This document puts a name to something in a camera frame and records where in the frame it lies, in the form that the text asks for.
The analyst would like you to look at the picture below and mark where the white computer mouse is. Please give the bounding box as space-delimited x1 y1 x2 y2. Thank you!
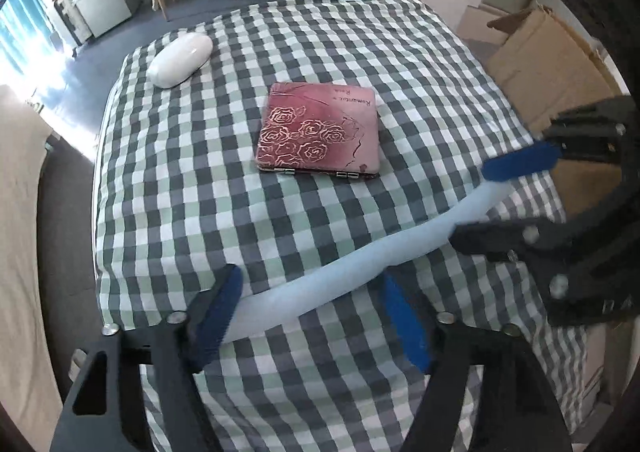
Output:
146 33 214 89

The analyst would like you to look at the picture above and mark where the beige sofa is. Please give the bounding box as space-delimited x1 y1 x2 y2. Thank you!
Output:
1 86 62 451

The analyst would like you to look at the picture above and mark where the checkered tablecloth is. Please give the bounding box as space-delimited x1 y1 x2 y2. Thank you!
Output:
92 0 589 452

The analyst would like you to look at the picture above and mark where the white foam tube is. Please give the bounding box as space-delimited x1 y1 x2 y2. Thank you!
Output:
222 181 513 344

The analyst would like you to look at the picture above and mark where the large cardboard box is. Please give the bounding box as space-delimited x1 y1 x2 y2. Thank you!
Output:
486 7 622 217

